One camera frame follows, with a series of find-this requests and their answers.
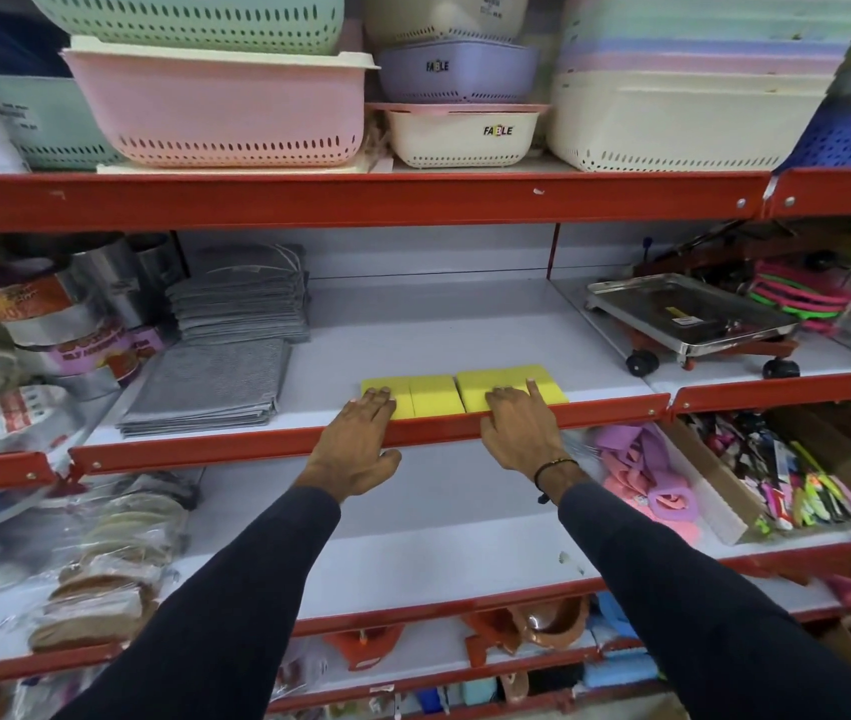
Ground person's left hand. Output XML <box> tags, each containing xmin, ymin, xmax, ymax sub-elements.
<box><xmin>292</xmin><ymin>387</ymin><xmax>403</xmax><ymax>505</ymax></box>

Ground person's right hand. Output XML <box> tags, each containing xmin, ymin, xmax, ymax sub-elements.
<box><xmin>479</xmin><ymin>379</ymin><xmax>578</xmax><ymax>486</ymax></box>

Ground yellow sponge pack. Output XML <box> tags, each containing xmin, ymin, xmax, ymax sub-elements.
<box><xmin>360</xmin><ymin>374</ymin><xmax>466</xmax><ymax>421</ymax></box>
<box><xmin>455</xmin><ymin>364</ymin><xmax>571</xmax><ymax>415</ymax></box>

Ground person's right forearm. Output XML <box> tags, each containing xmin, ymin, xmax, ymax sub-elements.
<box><xmin>556</xmin><ymin>479</ymin><xmax>851</xmax><ymax>720</ymax></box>

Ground person's left forearm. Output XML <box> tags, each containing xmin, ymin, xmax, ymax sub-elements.
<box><xmin>52</xmin><ymin>479</ymin><xmax>343</xmax><ymax>720</ymax></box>

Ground pile of pink foam pieces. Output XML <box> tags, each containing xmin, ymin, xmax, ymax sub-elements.
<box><xmin>593</xmin><ymin>423</ymin><xmax>705</xmax><ymax>547</ymax></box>

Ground orange plastic holder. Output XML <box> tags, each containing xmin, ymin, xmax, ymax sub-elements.
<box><xmin>322</xmin><ymin>624</ymin><xmax>406</xmax><ymax>673</ymax></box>

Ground brown plastic bowl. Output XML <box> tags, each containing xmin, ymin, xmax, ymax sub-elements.
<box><xmin>506</xmin><ymin>595</ymin><xmax>592</xmax><ymax>655</ymax></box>

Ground stack of flat grey cloths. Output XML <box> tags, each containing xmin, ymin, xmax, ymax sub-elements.
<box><xmin>117</xmin><ymin>337</ymin><xmax>294</xmax><ymax>439</ymax></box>

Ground stack of folded grey cloths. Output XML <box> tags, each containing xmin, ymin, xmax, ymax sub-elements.
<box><xmin>166</xmin><ymin>243</ymin><xmax>313</xmax><ymax>346</ymax></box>

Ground steel trolley tray with wheels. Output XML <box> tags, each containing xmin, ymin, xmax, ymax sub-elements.
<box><xmin>584</xmin><ymin>272</ymin><xmax>804</xmax><ymax>381</ymax></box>

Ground blue sponge packs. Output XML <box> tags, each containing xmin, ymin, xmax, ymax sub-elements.
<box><xmin>581</xmin><ymin>590</ymin><xmax>661</xmax><ymax>691</ymax></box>

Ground red metal shelf rack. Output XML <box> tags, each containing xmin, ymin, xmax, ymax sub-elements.
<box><xmin>0</xmin><ymin>166</ymin><xmax>851</xmax><ymax>720</ymax></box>

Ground cardboard box of colourful tools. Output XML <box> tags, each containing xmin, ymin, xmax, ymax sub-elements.
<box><xmin>660</xmin><ymin>406</ymin><xmax>851</xmax><ymax>547</ymax></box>

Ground bagged wooden brushes pile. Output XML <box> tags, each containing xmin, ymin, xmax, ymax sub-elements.
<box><xmin>26</xmin><ymin>472</ymin><xmax>203</xmax><ymax>655</ymax></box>

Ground small cream pink-rimmed basket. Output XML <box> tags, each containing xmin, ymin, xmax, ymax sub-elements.
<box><xmin>367</xmin><ymin>102</ymin><xmax>551</xmax><ymax>171</ymax></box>

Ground pink and green hangers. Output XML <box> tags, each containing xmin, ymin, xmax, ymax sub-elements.
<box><xmin>746</xmin><ymin>256</ymin><xmax>851</xmax><ymax>332</ymax></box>

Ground lilac plastic basket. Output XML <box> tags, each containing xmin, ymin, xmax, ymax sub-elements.
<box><xmin>376</xmin><ymin>38</ymin><xmax>541</xmax><ymax>106</ymax></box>

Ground pink basket with cream rim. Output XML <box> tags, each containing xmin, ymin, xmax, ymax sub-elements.
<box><xmin>60</xmin><ymin>34</ymin><xmax>381</xmax><ymax>170</ymax></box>

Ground stack of pastel plastic basins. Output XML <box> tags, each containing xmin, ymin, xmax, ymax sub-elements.
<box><xmin>547</xmin><ymin>0</ymin><xmax>851</xmax><ymax>174</ymax></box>

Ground cream plastic tub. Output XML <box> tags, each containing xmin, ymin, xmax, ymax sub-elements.
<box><xmin>363</xmin><ymin>0</ymin><xmax>532</xmax><ymax>46</ymax></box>

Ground pale green labelled basket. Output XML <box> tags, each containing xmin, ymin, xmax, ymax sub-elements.
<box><xmin>0</xmin><ymin>73</ymin><xmax>124</xmax><ymax>172</ymax></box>

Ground mint green perforated basket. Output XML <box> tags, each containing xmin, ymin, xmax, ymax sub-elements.
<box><xmin>26</xmin><ymin>0</ymin><xmax>346</xmax><ymax>57</ymax></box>

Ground black wrist bracelet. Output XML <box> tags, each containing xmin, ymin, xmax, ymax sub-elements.
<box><xmin>533</xmin><ymin>457</ymin><xmax>581</xmax><ymax>506</ymax></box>

